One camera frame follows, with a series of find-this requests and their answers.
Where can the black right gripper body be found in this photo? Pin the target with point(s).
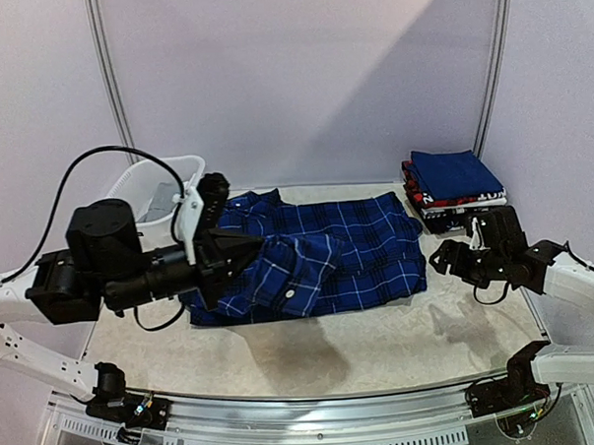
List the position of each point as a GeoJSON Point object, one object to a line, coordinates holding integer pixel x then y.
{"type": "Point", "coordinates": [469, 256]}

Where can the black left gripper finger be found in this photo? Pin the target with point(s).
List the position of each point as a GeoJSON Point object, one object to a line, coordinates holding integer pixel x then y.
{"type": "Point", "coordinates": [221, 246]}
{"type": "Point", "coordinates": [216, 277]}

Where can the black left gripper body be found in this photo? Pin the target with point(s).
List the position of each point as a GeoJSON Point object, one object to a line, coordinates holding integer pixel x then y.
{"type": "Point", "coordinates": [135, 289]}

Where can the blue plaid shirt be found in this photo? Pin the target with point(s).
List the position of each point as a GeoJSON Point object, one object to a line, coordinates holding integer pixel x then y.
{"type": "Point", "coordinates": [317, 259]}

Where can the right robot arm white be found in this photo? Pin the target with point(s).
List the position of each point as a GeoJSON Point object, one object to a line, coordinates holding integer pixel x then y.
{"type": "Point", "coordinates": [563, 287]}

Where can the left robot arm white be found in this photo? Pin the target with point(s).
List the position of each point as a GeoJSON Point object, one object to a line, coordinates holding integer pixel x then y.
{"type": "Point", "coordinates": [25, 352]}

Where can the white plastic laundry basket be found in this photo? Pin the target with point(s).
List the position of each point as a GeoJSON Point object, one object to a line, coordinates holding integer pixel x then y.
{"type": "Point", "coordinates": [139, 184]}

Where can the white folded garment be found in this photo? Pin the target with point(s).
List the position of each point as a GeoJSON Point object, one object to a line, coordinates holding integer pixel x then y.
{"type": "Point", "coordinates": [482, 202]}

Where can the grey folded garment in basket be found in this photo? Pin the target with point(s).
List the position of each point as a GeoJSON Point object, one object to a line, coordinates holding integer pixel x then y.
{"type": "Point", "coordinates": [161, 204]}

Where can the red black folded garment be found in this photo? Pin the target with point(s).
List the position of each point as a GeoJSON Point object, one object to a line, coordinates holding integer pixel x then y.
{"type": "Point", "coordinates": [420, 195]}

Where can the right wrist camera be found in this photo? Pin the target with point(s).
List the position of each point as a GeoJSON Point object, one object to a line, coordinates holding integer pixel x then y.
{"type": "Point", "coordinates": [479, 232]}

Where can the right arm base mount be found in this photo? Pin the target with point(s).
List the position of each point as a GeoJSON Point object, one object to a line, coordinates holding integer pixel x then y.
{"type": "Point", "coordinates": [517, 401]}

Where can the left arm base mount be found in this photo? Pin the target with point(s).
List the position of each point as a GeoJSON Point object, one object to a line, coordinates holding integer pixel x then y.
{"type": "Point", "coordinates": [134, 413]}

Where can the aluminium front rail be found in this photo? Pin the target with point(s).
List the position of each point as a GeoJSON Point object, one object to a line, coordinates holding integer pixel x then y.
{"type": "Point", "coordinates": [410, 405]}

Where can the left wall aluminium profile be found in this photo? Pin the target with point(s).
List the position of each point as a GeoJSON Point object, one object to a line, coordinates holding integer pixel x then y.
{"type": "Point", "coordinates": [110, 84]}

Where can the wall aluminium profile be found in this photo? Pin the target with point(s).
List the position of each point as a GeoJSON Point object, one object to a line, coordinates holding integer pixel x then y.
{"type": "Point", "coordinates": [110, 84]}
{"type": "Point", "coordinates": [498, 45]}

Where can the right wall aluminium profile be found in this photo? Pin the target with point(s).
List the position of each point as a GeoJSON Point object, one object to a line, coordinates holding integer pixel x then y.
{"type": "Point", "coordinates": [498, 45]}

